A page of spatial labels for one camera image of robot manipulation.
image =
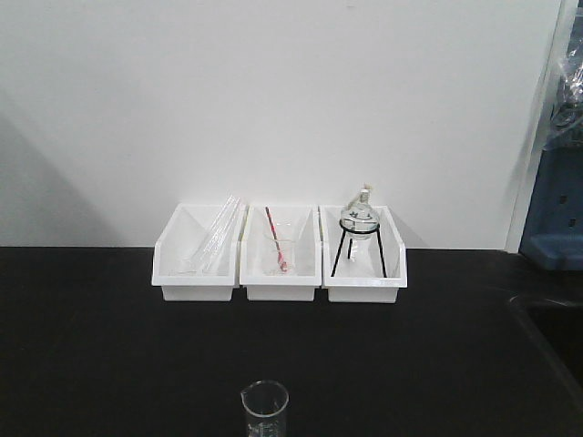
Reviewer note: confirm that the clear glass beaker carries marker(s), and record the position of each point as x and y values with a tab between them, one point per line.
265	406

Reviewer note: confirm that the small glass beaker in bin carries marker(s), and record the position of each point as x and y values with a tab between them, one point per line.
269	258

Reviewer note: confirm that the middle white storage bin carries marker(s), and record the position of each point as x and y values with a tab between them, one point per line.
301	286

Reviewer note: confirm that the white storage bin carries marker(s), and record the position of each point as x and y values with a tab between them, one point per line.
360	279
183	235
301	286

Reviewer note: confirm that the red stirring rod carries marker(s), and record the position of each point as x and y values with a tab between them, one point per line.
282	263

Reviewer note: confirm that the right white storage bin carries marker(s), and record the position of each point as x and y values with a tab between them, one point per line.
360	279

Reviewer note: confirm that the glass tubes in bin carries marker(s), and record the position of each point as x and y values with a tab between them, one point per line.
204	259

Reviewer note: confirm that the left white storage bin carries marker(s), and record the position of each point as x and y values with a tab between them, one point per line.
183	235

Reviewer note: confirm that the blue equipment at right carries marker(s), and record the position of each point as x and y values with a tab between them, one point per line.
552	236

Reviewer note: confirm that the black sink basin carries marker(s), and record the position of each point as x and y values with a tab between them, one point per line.
554	324

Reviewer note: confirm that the black wire tripod stand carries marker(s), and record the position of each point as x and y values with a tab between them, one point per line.
348	234

